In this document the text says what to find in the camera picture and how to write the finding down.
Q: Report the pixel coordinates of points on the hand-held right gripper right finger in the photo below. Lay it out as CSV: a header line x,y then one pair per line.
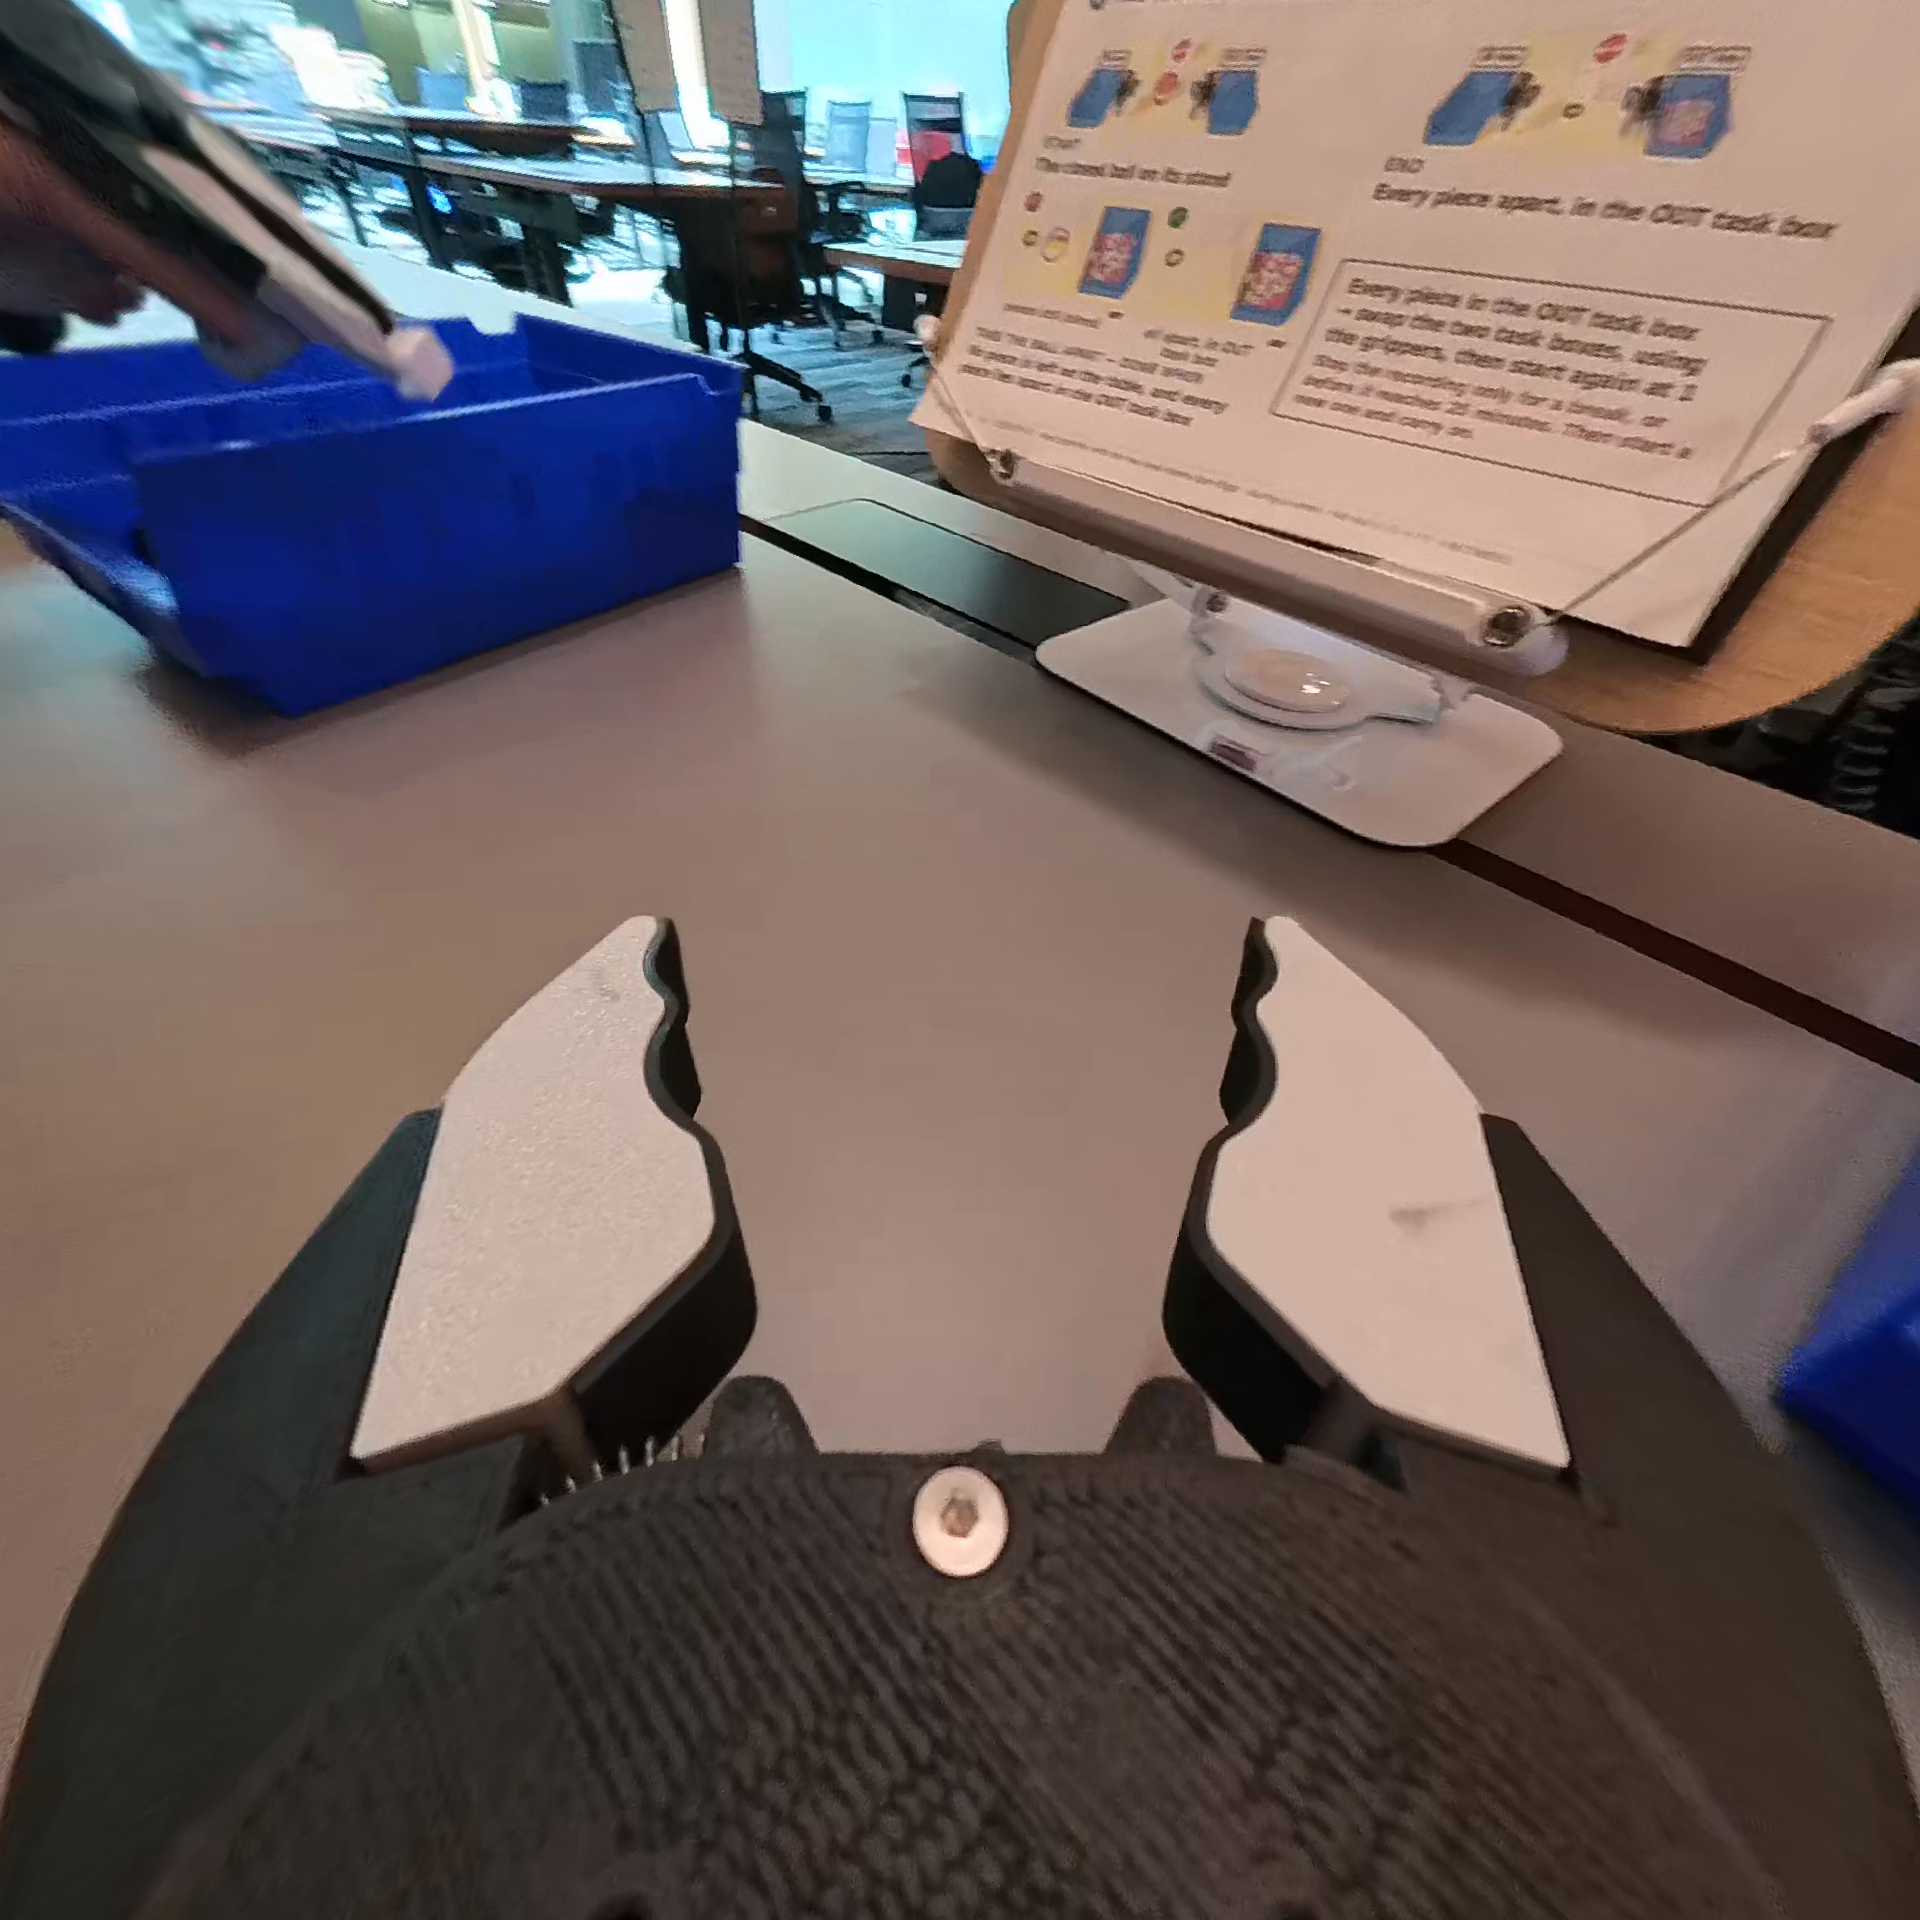
x,y
1380,1200

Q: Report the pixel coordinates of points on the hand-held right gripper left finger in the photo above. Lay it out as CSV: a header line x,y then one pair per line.
x,y
555,1184

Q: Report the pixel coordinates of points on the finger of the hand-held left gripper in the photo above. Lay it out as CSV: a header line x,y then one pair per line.
x,y
253,241
404,364

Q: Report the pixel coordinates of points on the blue plastic bin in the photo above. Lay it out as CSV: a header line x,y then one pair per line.
x,y
451,539
67,480
1867,1350

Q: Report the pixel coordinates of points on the person's left hand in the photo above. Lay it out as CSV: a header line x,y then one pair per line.
x,y
53,225

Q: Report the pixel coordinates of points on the long dark desk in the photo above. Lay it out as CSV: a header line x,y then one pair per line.
x,y
600,187

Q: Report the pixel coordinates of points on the white stand base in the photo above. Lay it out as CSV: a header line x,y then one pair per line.
x,y
1349,750

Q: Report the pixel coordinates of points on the instruction sheet on stand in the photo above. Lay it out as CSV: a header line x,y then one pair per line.
x,y
1769,662

